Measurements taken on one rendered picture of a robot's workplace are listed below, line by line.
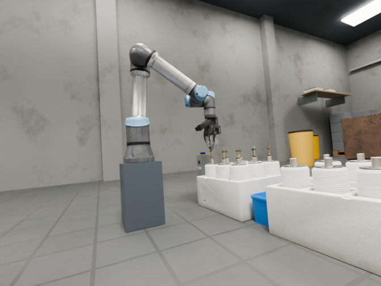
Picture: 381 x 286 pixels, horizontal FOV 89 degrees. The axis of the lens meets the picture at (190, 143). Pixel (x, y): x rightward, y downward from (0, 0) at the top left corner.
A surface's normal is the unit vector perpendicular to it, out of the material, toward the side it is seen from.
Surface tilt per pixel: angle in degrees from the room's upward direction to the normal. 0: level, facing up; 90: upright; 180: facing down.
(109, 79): 90
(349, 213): 90
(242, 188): 90
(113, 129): 90
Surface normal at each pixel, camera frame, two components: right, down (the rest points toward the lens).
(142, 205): 0.42, -0.08
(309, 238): -0.88, 0.04
